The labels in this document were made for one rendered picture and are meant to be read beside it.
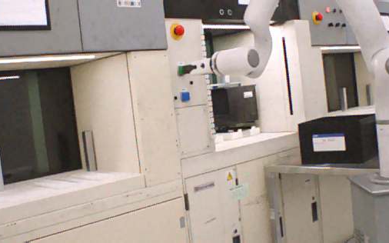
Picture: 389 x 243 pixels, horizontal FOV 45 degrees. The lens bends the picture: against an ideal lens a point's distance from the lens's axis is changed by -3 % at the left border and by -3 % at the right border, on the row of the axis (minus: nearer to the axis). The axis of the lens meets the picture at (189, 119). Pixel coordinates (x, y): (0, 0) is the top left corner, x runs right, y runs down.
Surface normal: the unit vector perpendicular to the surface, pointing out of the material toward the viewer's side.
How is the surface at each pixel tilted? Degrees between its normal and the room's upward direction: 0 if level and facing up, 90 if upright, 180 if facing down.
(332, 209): 90
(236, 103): 90
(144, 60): 90
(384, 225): 90
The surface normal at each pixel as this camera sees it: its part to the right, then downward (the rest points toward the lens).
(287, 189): 0.67, -0.04
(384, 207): -0.04, 0.06
